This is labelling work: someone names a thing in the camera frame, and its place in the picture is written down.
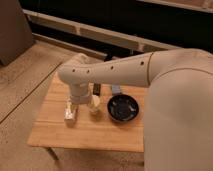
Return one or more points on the dark ceramic bowl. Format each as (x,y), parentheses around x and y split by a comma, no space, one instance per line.
(122,108)

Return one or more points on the brown cabinet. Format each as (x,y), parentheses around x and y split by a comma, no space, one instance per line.
(15,33)

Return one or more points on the blue sponge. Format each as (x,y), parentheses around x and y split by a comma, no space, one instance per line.
(115,89)

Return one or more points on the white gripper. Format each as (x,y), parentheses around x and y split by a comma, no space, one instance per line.
(80,93)

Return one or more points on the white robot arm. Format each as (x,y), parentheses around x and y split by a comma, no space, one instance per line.
(178,108)

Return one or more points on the cream ceramic cup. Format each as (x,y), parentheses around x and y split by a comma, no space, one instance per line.
(94,104)

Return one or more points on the wooden table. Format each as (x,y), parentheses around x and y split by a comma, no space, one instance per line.
(90,132)

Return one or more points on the dark rectangular bar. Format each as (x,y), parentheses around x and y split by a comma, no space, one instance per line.
(97,89)

